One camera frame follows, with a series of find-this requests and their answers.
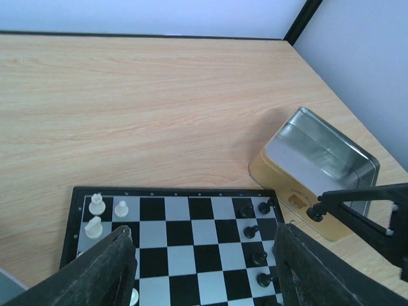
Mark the white pawn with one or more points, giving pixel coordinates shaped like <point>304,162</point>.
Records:
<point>134,297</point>
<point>121,210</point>

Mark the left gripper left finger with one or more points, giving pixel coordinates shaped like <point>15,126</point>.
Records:
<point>102,275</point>

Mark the gold tin box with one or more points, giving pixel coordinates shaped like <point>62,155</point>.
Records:
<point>307,157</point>

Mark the black knight piece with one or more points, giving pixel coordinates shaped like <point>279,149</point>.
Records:
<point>316,212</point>

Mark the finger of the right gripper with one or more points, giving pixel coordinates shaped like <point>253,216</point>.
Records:
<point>390,242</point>

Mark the black silver chess board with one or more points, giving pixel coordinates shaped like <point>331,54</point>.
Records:
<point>190,243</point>

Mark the white rook chess piece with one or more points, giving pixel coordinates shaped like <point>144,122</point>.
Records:
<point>97,205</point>

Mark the black rook chess piece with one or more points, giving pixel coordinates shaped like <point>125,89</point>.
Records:
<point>265,207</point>

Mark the white knight chess piece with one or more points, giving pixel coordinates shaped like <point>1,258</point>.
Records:
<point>94,229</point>

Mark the silver tin lid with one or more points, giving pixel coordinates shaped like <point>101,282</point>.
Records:
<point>10,287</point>

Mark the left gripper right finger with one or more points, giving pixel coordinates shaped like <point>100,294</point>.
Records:
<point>310,274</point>

